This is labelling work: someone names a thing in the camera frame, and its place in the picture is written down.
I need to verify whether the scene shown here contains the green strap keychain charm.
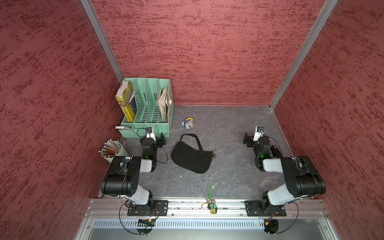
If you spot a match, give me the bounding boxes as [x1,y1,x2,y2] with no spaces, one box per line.
[202,181,218,215]

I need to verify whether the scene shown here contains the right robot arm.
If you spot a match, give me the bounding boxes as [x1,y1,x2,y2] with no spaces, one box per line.
[243,132,326,216]

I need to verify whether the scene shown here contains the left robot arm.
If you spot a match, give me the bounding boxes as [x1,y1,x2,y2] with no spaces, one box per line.
[101,133,166,216]

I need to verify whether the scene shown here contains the green pencil cup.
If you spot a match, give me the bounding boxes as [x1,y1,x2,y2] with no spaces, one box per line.
[99,139,131,163]

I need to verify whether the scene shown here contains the blue yellow toy charm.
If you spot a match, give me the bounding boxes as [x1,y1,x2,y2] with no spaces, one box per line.
[181,118,195,130]

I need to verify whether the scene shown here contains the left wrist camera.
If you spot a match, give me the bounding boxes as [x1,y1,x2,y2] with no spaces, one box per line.
[146,127,156,141]

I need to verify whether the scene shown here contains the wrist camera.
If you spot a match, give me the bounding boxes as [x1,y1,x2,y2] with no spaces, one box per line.
[253,126,265,142]
[146,127,156,141]

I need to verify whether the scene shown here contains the folded papers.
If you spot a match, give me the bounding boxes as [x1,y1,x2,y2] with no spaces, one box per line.
[157,87,173,122]

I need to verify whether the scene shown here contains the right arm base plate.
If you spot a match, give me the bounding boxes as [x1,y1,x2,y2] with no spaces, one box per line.
[245,201,287,217]

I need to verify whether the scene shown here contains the black fabric bag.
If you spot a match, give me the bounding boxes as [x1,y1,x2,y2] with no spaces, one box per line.
[171,134,216,174]

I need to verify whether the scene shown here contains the green desk file organizer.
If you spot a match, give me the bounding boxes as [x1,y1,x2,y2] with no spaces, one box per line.
[119,78,174,138]

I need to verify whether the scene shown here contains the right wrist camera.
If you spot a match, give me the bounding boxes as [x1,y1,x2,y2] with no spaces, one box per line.
[253,126,265,142]

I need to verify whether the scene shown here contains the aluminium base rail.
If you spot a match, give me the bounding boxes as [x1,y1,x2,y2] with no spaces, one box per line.
[85,197,330,220]

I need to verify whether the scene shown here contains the yellow book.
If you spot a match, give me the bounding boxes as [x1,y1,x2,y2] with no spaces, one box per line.
[115,81,136,123]

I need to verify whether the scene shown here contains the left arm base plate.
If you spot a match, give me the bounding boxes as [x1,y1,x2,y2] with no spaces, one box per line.
[125,200,169,217]

